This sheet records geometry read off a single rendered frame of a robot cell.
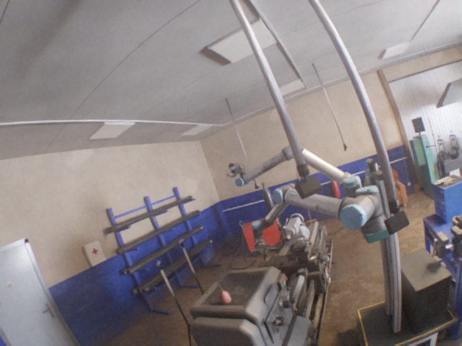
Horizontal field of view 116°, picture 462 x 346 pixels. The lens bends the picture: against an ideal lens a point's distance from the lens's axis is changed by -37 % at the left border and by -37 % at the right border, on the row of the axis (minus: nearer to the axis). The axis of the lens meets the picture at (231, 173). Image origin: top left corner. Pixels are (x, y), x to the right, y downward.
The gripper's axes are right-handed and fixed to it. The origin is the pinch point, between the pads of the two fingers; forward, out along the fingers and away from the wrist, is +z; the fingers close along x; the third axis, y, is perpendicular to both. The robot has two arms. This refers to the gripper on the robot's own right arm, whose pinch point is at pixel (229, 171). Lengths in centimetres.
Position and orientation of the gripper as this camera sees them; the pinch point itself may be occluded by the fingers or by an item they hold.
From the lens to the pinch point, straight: 202.6
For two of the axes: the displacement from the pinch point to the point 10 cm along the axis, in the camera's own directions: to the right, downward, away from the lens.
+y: 8.0, 5.3, -3.0
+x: -4.3, 8.4, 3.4
